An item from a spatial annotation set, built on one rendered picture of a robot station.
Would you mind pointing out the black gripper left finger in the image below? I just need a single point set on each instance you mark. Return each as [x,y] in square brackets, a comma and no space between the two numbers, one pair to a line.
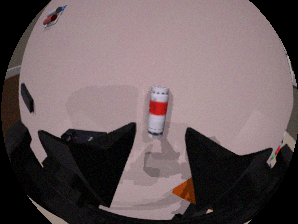
[99,163]

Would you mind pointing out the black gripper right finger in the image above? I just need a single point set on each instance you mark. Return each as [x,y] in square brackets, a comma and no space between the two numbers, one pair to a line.
[216,170]

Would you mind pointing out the white and red battery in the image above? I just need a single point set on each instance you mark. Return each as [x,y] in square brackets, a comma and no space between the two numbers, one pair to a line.
[159,100]

